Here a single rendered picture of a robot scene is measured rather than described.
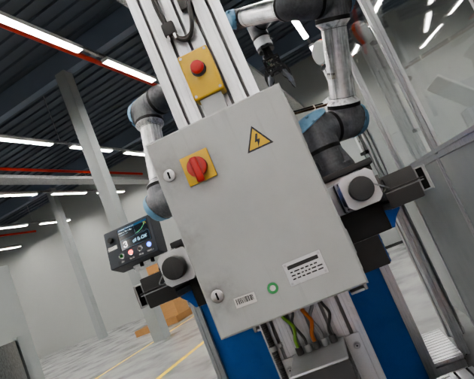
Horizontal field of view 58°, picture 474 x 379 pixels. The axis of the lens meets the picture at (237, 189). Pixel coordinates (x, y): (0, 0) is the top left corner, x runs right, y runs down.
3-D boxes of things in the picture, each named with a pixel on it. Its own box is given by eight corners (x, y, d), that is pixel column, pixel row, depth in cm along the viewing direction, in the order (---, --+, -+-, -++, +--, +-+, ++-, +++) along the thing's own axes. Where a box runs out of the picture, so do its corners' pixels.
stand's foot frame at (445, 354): (445, 341, 245) (439, 328, 246) (471, 370, 200) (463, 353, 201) (342, 377, 256) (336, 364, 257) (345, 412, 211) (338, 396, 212)
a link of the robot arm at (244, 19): (297, 22, 133) (225, 36, 175) (324, 17, 138) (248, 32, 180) (293, -18, 130) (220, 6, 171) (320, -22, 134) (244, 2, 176)
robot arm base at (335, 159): (358, 162, 140) (345, 135, 141) (314, 181, 142) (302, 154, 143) (353, 168, 154) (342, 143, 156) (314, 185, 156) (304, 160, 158)
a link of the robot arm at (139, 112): (169, 208, 153) (145, 83, 172) (142, 222, 161) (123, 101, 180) (192, 211, 163) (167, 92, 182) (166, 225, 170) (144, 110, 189)
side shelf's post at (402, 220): (468, 350, 222) (398, 203, 233) (470, 353, 218) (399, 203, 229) (460, 353, 222) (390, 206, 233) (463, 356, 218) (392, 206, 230)
